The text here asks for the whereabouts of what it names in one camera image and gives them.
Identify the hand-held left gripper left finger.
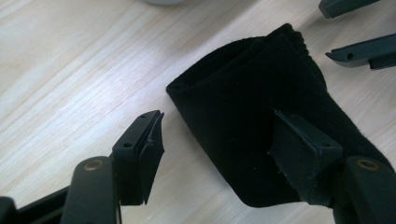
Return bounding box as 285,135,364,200
111,109,165,206

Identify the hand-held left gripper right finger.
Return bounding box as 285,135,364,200
267,109,344,207

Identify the black sock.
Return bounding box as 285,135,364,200
165,22,394,208

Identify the white compartment storage box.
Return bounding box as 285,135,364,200
141,0,186,6

